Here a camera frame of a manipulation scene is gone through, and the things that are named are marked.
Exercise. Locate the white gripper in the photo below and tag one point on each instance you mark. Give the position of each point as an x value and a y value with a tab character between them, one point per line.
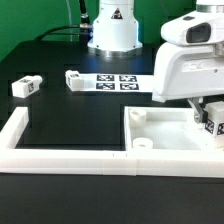
191	61

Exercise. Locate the white square tabletop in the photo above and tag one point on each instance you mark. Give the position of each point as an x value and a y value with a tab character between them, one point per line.
148	128

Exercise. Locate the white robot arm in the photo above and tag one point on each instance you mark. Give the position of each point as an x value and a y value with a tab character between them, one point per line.
115	30

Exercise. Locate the white U-shaped fence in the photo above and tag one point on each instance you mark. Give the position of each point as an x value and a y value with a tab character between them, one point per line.
153	162

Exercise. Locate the white marker sheet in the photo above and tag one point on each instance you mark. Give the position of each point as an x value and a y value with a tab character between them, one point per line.
118	82

